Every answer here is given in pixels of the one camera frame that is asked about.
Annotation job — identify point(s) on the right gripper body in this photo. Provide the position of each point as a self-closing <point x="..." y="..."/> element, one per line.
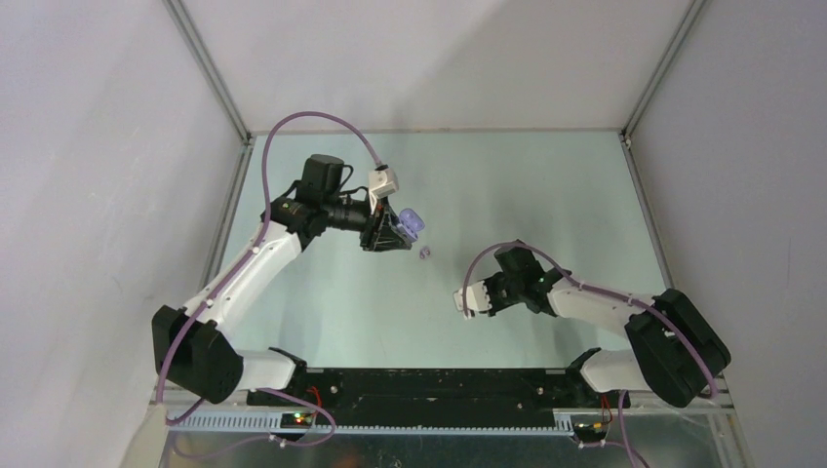
<point x="503" y="292"/>

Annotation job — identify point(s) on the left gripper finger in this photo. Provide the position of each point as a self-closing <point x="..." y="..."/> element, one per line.
<point x="387" y="219"/>
<point x="388" y="241"/>

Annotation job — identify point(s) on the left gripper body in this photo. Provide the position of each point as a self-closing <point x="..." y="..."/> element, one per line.
<point x="368" y="235"/>

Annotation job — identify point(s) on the purple earbud charging case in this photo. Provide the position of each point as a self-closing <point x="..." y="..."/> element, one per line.
<point x="411" y="222"/>

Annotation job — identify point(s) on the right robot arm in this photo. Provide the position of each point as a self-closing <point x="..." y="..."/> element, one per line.
<point x="672" y="352"/>

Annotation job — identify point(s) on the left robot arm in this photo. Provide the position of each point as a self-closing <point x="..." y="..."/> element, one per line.
<point x="193" y="344"/>

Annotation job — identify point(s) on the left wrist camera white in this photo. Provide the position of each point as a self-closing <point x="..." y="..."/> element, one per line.
<point x="382" y="182"/>

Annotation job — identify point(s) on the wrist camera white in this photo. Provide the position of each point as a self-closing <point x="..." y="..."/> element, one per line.
<point x="473" y="300"/>
<point x="382" y="182"/>

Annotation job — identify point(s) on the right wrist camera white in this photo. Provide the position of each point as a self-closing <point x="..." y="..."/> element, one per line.
<point x="473" y="300"/>

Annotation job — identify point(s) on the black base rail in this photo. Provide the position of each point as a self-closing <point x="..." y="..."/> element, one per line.
<point x="449" y="397"/>

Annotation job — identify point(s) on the grey slotted cable duct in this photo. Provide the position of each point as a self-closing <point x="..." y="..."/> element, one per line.
<point x="275" y="422"/>

